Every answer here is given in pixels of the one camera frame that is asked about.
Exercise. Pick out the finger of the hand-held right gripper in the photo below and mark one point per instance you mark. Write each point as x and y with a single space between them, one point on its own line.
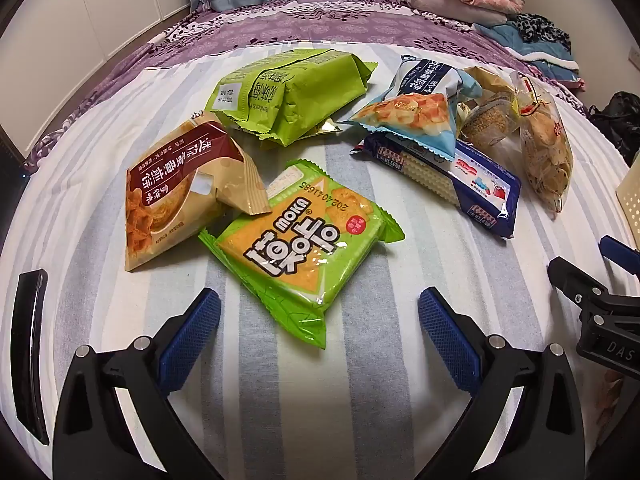
575 280
617 250

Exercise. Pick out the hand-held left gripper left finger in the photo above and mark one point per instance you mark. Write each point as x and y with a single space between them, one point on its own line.
192 335

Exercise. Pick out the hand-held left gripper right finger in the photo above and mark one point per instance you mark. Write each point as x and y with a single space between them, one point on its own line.
445 335

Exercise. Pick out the cream perforated basket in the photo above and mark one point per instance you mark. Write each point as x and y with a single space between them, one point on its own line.
631 195

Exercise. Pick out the clear cracker bag red label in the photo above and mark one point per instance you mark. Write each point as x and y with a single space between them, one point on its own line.
545 155

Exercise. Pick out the green cracker packet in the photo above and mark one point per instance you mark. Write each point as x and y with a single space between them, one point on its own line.
300 255

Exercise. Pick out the dark blue wafer packet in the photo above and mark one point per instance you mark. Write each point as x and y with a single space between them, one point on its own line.
480 185

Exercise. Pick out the brown pastry snack bag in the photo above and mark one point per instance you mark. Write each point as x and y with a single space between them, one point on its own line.
165 195

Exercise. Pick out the small clear grain bar packet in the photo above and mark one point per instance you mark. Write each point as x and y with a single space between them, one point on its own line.
482 120

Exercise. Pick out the yellow biscuit packet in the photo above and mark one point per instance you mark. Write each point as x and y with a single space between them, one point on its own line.
480 79

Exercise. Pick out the light blue snack bag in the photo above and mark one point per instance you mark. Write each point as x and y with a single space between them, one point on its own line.
415 115

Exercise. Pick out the green seaweed pack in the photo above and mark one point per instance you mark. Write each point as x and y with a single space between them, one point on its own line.
295 90

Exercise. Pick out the striped white grey sheet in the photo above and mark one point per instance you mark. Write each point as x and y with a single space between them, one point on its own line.
150 320

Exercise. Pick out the black plastic bag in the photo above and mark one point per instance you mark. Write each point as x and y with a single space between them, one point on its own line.
617 115

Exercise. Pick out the blue fleece blanket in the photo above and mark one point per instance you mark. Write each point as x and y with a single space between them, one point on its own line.
530 52

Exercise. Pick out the leopard print cloth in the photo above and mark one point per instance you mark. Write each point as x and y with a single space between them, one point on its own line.
542 30

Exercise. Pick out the white wardrobe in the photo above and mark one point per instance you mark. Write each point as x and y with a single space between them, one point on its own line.
90 20

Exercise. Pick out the purple floral bedsheet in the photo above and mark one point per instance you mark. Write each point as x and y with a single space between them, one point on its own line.
310 25

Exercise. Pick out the beige wall socket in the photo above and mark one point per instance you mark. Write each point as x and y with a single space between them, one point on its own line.
634 55

